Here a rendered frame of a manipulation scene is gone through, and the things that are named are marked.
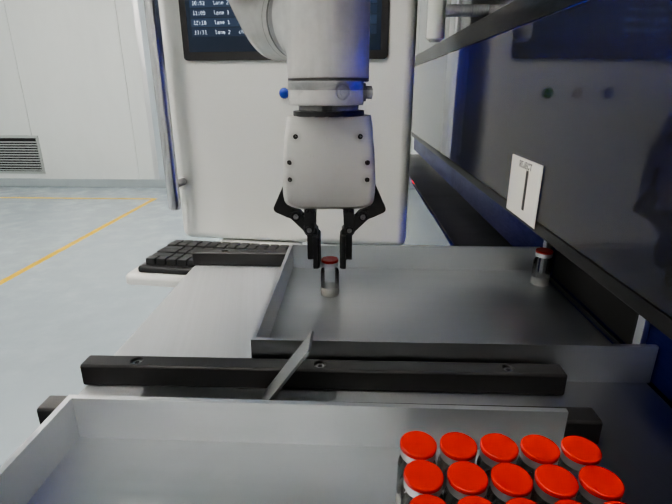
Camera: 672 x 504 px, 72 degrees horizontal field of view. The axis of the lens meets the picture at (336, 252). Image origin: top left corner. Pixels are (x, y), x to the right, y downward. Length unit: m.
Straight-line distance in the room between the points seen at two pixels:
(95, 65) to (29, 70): 0.77
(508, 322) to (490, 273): 0.14
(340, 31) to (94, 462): 0.40
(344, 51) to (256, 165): 0.56
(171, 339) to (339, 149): 0.26
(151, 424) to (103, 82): 5.91
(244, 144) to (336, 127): 0.53
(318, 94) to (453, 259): 0.31
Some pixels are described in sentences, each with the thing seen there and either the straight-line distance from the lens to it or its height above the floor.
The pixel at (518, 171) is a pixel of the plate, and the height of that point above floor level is 1.04.
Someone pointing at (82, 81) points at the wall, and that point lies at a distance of 6.31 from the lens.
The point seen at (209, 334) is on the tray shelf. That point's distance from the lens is 0.50.
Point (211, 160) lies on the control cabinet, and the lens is 1.03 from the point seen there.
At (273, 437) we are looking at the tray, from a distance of 0.35.
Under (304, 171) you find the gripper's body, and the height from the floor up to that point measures 1.03.
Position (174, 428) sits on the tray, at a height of 0.89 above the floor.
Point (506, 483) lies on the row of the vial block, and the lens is 0.28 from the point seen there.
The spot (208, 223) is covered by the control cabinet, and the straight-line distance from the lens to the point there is 1.06.
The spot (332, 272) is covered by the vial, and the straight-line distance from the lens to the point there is 0.54.
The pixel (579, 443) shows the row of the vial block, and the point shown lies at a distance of 0.31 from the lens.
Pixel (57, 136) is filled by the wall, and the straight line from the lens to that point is 6.54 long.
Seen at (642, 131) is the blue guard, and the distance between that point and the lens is 0.35.
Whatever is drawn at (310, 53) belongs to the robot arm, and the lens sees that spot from 0.48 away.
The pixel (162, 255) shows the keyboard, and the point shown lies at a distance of 0.91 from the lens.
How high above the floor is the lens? 1.12
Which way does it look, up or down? 19 degrees down
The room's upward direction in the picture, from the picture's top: straight up
